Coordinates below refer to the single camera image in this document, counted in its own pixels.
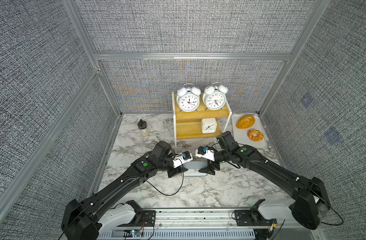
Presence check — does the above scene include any yellow wooden two-tier shelf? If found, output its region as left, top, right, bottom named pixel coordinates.
left=171, top=92, right=232, bottom=148

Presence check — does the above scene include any grey rectangular digital clock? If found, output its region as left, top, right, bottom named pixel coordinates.
left=183, top=161, right=207, bottom=178

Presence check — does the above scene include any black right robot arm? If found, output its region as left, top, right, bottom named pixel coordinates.
left=195, top=131, right=331, bottom=230

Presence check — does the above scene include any white cutting board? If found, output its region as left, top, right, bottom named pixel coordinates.
left=230, top=113, right=267, bottom=149

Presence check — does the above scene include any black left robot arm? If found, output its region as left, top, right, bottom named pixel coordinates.
left=61, top=141, right=193, bottom=240

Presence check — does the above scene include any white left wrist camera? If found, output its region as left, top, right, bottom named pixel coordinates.
left=173, top=151, right=193, bottom=169

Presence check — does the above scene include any white cube digital clock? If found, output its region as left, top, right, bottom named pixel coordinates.
left=201, top=118, right=217, bottom=134

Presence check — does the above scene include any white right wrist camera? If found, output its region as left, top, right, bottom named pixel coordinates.
left=195, top=146, right=216, bottom=162

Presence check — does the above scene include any white twin-bell alarm clock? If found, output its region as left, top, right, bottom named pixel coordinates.
left=202, top=82, right=228, bottom=111

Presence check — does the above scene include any glass jar black lid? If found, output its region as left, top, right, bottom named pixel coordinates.
left=137, top=120, right=150, bottom=137

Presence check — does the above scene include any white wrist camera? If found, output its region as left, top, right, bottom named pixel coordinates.
left=173, top=151, right=193, bottom=169
left=195, top=146, right=216, bottom=162

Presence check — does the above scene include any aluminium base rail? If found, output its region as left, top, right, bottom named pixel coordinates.
left=65, top=207, right=327, bottom=240

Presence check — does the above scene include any glazed ring pastry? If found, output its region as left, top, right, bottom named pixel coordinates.
left=247, top=129, right=264, bottom=142

